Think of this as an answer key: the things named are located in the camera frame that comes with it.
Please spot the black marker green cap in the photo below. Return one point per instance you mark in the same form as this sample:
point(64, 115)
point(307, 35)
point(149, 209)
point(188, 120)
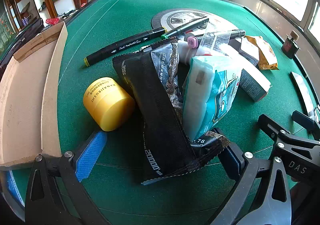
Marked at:
point(185, 27)

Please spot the small grey box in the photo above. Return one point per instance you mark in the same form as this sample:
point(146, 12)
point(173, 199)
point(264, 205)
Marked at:
point(246, 49)

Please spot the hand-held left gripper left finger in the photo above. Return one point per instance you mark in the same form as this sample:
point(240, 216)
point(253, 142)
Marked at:
point(91, 154)

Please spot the black marker yellow cap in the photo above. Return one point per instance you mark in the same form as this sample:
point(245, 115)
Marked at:
point(125, 46)

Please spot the orange snack packet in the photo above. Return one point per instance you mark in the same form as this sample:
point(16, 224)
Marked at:
point(265, 52)

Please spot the black patterned packet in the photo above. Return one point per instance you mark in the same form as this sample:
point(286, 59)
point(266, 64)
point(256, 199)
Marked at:
point(160, 104)

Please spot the yellow jar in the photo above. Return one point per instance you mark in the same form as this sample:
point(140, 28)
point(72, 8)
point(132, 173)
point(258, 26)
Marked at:
point(107, 104)

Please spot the round table control disc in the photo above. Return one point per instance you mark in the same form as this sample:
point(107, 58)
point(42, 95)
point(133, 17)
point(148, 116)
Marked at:
point(175, 19)

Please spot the red plastic bag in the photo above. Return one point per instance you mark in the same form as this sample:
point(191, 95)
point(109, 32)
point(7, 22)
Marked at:
point(52, 21)

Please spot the black marker pink cap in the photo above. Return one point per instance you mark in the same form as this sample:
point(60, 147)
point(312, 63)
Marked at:
point(191, 41)

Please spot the metal table edge plate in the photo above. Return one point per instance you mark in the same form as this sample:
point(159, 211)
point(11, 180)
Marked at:
point(302, 89)

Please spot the white plastic bottle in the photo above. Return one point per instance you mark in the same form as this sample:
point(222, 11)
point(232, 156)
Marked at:
point(185, 52)

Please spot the clear plastic bag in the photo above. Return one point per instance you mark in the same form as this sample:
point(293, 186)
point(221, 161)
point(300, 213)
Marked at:
point(212, 42)

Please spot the floral wall painting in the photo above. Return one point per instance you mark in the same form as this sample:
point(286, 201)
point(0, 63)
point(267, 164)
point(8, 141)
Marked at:
point(6, 27)

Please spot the teal tissue packet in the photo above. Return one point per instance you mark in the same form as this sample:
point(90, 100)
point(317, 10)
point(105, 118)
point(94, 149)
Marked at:
point(212, 97)

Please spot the cardboard box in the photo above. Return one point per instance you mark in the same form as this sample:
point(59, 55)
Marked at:
point(25, 89)

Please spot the dark red perfume bottle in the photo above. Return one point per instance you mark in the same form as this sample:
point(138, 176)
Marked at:
point(290, 46)

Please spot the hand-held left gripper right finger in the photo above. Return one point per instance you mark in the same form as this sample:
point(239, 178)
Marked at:
point(233, 163)

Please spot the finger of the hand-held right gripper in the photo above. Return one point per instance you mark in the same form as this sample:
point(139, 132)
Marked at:
point(271, 124)
point(305, 119)

